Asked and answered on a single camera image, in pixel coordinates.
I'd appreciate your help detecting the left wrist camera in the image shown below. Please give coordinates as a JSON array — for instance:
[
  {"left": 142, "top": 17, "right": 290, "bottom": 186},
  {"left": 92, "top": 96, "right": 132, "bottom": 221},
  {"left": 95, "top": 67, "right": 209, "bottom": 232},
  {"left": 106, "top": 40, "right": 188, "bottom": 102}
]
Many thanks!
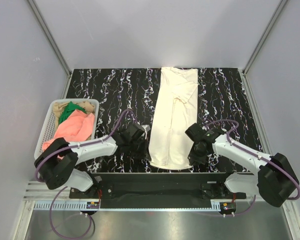
[{"left": 142, "top": 124, "right": 151, "bottom": 133}]

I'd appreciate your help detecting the beige t shirt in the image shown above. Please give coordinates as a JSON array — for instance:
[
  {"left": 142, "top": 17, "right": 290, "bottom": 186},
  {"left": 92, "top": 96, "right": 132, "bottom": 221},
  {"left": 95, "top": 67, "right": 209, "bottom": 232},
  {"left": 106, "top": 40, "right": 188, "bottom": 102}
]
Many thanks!
[{"left": 52, "top": 101, "right": 96, "bottom": 128}]

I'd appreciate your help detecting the white plastic laundry basket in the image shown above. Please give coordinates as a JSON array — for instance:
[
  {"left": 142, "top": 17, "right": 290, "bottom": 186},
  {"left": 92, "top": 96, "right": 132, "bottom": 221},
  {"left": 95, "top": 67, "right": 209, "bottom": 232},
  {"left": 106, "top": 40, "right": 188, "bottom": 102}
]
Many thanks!
[{"left": 34, "top": 98, "right": 100, "bottom": 159}]

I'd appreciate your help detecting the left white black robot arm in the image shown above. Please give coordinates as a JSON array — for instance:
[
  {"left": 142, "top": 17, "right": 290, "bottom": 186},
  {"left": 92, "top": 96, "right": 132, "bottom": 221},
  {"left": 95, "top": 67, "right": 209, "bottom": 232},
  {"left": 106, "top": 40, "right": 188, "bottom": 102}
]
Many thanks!
[{"left": 34, "top": 123, "right": 151, "bottom": 198}]

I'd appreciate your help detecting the aluminium frame post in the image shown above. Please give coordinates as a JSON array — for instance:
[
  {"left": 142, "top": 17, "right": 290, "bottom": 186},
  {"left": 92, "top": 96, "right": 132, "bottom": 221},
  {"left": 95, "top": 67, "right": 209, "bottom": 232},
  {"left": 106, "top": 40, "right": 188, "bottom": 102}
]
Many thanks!
[
  {"left": 27, "top": 0, "right": 73, "bottom": 76},
  {"left": 242, "top": 0, "right": 290, "bottom": 76}
]

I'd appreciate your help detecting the cream white t shirt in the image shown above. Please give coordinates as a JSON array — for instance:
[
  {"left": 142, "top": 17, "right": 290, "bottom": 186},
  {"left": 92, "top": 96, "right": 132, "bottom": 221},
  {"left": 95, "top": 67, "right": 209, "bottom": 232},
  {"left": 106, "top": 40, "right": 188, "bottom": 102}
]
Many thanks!
[{"left": 148, "top": 67, "right": 198, "bottom": 170}]

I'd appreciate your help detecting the right aluminium frame post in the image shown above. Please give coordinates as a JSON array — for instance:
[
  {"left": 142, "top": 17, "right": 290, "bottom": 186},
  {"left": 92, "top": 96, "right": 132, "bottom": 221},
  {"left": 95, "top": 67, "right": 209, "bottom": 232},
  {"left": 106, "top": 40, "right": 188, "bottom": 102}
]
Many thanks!
[{"left": 242, "top": 0, "right": 290, "bottom": 76}]

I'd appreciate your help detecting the small circuit board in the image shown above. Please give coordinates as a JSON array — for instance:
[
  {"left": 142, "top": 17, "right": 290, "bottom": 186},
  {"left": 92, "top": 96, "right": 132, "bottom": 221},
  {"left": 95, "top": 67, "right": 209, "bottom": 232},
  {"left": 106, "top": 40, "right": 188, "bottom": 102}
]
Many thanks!
[
  {"left": 222, "top": 202, "right": 237, "bottom": 211},
  {"left": 86, "top": 201, "right": 100, "bottom": 209}
]

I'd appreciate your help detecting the left small circuit board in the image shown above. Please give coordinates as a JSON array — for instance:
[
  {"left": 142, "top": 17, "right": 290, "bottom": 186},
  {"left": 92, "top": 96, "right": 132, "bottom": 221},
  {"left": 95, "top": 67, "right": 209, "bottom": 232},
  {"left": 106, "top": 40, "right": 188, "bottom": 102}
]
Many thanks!
[{"left": 86, "top": 201, "right": 100, "bottom": 209}]

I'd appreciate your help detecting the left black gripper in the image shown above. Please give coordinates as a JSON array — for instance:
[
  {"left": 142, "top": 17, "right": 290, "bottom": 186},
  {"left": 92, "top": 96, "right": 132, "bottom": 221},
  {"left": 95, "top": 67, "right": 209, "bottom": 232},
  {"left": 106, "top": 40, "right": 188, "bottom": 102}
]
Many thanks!
[{"left": 128, "top": 136, "right": 151, "bottom": 161}]

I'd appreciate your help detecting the aluminium front rail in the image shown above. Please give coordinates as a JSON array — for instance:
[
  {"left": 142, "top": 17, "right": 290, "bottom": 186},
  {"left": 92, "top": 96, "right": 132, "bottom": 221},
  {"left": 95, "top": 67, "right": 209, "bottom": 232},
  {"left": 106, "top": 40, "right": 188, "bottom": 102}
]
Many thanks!
[{"left": 22, "top": 181, "right": 295, "bottom": 201}]

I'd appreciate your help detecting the green t shirt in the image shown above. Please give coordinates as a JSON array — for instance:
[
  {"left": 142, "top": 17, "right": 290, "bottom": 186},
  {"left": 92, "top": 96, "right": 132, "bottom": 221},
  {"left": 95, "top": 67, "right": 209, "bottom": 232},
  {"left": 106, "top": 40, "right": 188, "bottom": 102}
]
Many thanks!
[{"left": 58, "top": 101, "right": 87, "bottom": 124}]

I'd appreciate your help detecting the left aluminium frame post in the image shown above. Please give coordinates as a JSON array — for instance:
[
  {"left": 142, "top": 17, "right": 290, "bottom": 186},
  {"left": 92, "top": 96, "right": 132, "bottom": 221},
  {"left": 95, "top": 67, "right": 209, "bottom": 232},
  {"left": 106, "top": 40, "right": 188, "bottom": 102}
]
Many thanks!
[{"left": 27, "top": 0, "right": 73, "bottom": 76}]

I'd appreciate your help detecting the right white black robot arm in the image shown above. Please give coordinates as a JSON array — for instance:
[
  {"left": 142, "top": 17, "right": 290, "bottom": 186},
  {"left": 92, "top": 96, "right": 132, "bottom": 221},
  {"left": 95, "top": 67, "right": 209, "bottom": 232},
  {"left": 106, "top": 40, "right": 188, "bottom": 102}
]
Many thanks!
[{"left": 185, "top": 123, "right": 300, "bottom": 208}]

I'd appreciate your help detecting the white slotted cable duct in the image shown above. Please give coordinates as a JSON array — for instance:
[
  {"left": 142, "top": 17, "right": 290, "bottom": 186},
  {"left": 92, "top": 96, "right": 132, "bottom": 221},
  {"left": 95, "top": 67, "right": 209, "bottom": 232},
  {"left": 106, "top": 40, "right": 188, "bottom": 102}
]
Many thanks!
[{"left": 33, "top": 200, "right": 98, "bottom": 211}]

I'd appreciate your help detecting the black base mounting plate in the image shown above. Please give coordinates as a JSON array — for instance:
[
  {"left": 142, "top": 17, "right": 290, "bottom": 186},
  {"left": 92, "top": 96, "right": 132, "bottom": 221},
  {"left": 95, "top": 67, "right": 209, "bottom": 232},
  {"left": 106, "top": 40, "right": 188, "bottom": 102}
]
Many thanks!
[{"left": 69, "top": 173, "right": 246, "bottom": 210}]

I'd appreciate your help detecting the right small circuit board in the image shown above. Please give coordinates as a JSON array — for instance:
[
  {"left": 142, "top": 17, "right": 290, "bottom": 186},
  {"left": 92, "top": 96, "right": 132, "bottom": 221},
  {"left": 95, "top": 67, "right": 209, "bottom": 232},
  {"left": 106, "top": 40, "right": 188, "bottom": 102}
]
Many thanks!
[{"left": 222, "top": 202, "right": 237, "bottom": 211}]

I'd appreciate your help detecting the salmon pink t shirt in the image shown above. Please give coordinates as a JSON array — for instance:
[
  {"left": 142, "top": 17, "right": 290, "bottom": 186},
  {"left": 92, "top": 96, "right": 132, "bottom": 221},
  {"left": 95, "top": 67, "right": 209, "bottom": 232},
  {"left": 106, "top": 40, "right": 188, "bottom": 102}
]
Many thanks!
[{"left": 41, "top": 109, "right": 95, "bottom": 152}]

